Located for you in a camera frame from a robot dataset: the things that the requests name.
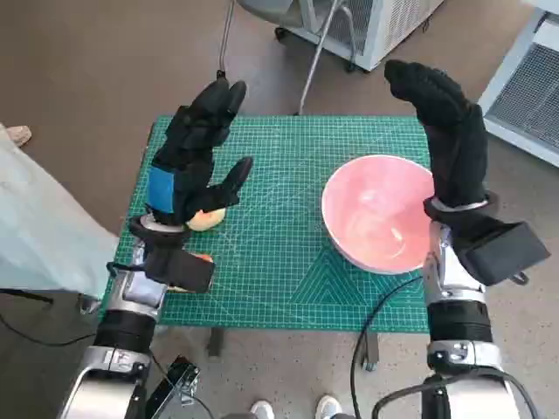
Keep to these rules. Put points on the black left hand blue tape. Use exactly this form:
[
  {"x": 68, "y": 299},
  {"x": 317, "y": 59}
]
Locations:
[{"x": 192, "y": 174}]

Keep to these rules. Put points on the black gloved right hand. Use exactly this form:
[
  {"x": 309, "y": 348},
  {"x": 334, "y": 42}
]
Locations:
[{"x": 454, "y": 144}]

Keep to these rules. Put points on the pale round bread bun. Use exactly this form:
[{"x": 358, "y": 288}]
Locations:
[{"x": 207, "y": 220}]

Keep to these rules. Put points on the orange striped bread loaf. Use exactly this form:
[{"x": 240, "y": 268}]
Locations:
[{"x": 204, "y": 257}]

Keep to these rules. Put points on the pink bowl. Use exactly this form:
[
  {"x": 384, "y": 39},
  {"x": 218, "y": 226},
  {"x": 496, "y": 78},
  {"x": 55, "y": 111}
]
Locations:
[{"x": 371, "y": 209}]

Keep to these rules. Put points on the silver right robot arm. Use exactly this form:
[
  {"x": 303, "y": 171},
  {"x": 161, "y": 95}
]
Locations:
[{"x": 458, "y": 318}]

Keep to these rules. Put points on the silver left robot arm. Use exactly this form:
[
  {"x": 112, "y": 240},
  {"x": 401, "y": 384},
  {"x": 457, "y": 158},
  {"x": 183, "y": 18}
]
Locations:
[{"x": 122, "y": 327}]

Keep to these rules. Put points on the white cabinet with mesh panel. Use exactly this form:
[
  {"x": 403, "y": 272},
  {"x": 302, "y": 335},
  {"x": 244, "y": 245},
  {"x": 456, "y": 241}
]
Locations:
[{"x": 524, "y": 96}]

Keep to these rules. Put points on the green cutting mat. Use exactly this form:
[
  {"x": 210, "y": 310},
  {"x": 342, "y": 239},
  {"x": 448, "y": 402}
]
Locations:
[{"x": 275, "y": 262}]

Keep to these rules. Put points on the white cabinet with fine grille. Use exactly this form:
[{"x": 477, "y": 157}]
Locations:
[{"x": 393, "y": 26}]

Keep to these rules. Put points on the grey office chair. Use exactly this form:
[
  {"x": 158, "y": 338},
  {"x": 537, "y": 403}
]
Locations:
[{"x": 223, "y": 43}]

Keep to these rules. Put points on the black metal stand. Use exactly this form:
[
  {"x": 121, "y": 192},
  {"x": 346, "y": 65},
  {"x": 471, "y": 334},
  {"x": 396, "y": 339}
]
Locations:
[{"x": 174, "y": 379}]

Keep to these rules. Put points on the dark table leg with caster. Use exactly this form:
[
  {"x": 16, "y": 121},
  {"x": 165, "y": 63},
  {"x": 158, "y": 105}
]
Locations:
[{"x": 371, "y": 349}]

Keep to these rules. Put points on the person's white shoe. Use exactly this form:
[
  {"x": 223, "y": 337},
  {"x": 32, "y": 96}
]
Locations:
[
  {"x": 262, "y": 410},
  {"x": 328, "y": 408}
]

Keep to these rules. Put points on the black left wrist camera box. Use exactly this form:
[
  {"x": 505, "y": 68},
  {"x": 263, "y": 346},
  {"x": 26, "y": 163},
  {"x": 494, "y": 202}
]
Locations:
[{"x": 183, "y": 270}]

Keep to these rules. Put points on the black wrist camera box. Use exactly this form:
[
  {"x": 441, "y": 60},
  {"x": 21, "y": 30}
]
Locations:
[
  {"x": 506, "y": 253},
  {"x": 183, "y": 270}
]

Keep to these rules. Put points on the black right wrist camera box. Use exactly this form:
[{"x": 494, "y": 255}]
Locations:
[{"x": 506, "y": 253}]

